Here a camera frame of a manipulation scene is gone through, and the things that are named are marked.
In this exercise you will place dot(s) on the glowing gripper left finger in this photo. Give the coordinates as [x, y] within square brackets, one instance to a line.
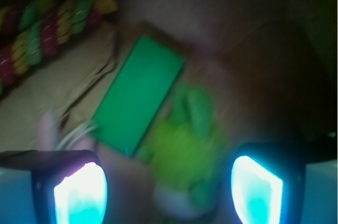
[52, 187]

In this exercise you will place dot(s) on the green rectangular block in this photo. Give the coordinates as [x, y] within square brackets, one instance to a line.
[136, 94]

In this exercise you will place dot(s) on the multicolour rope toy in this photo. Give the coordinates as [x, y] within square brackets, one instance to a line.
[33, 31]

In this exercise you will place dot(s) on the brown paper bag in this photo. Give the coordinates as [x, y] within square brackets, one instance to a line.
[271, 66]

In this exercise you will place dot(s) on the pink plush bunny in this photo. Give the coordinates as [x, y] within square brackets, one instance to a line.
[49, 136]

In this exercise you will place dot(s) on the green plush animal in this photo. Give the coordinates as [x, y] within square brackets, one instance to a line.
[185, 151]

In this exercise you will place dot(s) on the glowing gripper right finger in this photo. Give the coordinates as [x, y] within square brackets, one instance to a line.
[286, 182]

